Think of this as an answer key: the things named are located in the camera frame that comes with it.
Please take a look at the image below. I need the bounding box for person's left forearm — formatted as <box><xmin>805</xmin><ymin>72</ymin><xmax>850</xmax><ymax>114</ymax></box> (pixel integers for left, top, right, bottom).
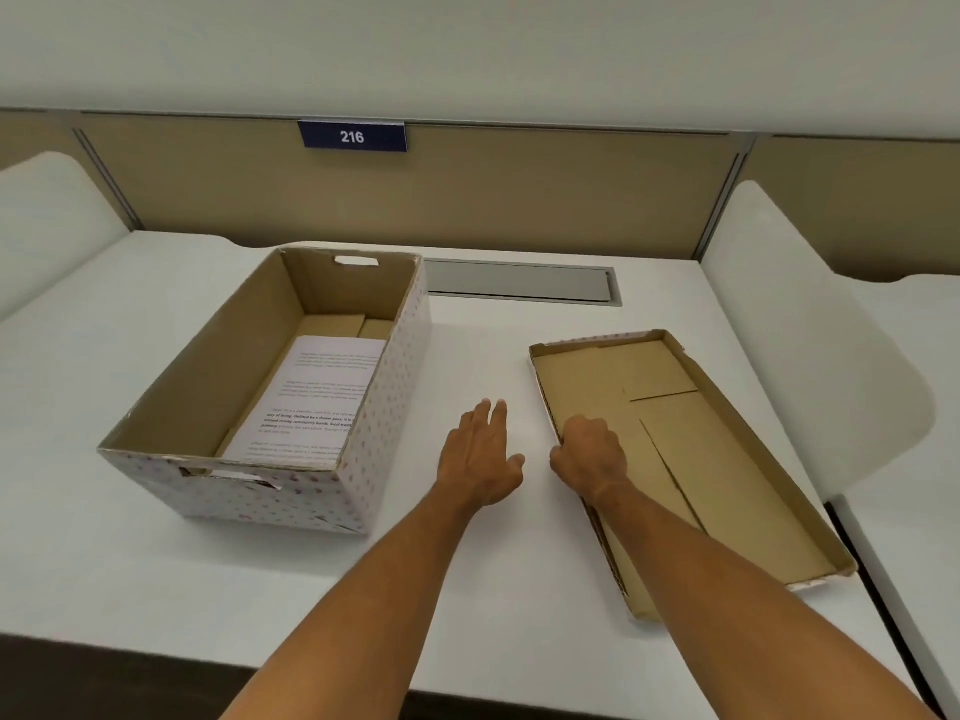
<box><xmin>216</xmin><ymin>493</ymin><xmax>490</xmax><ymax>720</ymax></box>

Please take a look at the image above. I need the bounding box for printed white paper stack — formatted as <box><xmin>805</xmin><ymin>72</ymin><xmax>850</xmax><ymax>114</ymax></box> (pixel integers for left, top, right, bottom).
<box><xmin>222</xmin><ymin>334</ymin><xmax>388</xmax><ymax>470</ymax></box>

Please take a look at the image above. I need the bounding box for dotted white cardboard box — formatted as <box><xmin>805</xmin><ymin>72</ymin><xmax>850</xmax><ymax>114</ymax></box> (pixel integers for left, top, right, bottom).
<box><xmin>96</xmin><ymin>245</ymin><xmax>433</xmax><ymax>538</ymax></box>

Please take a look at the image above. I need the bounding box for person's right forearm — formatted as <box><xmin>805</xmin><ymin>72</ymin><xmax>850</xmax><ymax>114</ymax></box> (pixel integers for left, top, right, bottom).
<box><xmin>582</xmin><ymin>479</ymin><xmax>942</xmax><ymax>720</ymax></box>

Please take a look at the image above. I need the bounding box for beige partition panel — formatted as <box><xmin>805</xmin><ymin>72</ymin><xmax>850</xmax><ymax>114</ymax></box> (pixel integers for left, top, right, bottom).
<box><xmin>0</xmin><ymin>108</ymin><xmax>141</xmax><ymax>232</ymax></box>
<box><xmin>77</xmin><ymin>112</ymin><xmax>753</xmax><ymax>264</ymax></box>
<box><xmin>697</xmin><ymin>134</ymin><xmax>960</xmax><ymax>284</ymax></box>

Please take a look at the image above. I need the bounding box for person's right hand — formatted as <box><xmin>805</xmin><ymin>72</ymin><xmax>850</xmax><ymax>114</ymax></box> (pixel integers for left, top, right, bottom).
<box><xmin>549</xmin><ymin>415</ymin><xmax>630</xmax><ymax>510</ymax></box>

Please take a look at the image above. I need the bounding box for grey desk cable flap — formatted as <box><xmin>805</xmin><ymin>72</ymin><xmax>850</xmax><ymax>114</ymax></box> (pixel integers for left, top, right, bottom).
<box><xmin>423</xmin><ymin>257</ymin><xmax>624</xmax><ymax>309</ymax></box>

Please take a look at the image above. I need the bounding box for blue number sign plate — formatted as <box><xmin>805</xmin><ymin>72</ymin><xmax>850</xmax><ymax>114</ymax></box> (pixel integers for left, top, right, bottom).
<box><xmin>297</xmin><ymin>120</ymin><xmax>409</xmax><ymax>154</ymax></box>

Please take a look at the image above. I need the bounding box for white desk divider panel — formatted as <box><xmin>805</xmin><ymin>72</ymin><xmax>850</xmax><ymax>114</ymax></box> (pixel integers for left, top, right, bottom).
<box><xmin>700</xmin><ymin>178</ymin><xmax>939</xmax><ymax>505</ymax></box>
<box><xmin>0</xmin><ymin>150</ymin><xmax>133</xmax><ymax>324</ymax></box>

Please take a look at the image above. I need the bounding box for dotted cardboard box lid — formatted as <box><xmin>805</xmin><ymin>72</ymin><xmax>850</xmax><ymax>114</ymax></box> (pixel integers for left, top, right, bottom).
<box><xmin>528</xmin><ymin>328</ymin><xmax>861</xmax><ymax>622</ymax></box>

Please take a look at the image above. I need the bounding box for person's left hand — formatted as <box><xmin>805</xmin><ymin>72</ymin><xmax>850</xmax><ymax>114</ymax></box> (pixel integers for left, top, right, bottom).
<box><xmin>438</xmin><ymin>398</ymin><xmax>527</xmax><ymax>513</ymax></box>

